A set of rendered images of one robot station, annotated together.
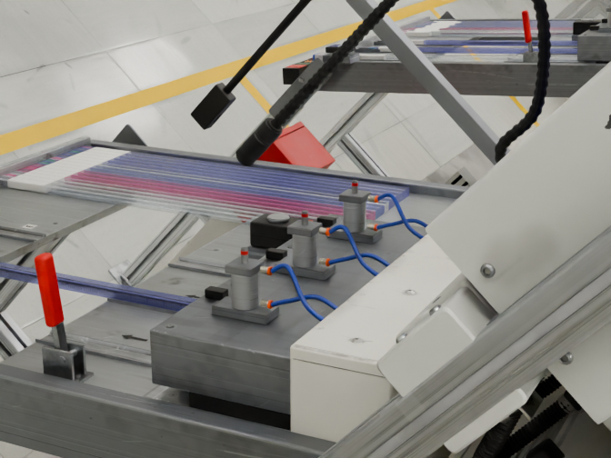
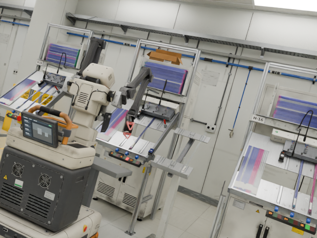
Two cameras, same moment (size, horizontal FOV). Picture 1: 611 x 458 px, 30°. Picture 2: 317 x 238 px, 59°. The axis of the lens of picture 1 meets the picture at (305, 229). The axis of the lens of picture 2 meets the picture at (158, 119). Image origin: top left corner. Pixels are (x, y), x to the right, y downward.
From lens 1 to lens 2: 2.87 m
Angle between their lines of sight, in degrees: 75
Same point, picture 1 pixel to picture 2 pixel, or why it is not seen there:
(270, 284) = (159, 112)
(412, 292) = (166, 103)
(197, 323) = (168, 114)
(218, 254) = (136, 121)
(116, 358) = (162, 124)
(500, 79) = (59, 97)
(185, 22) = not seen: outside the picture
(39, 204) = (116, 137)
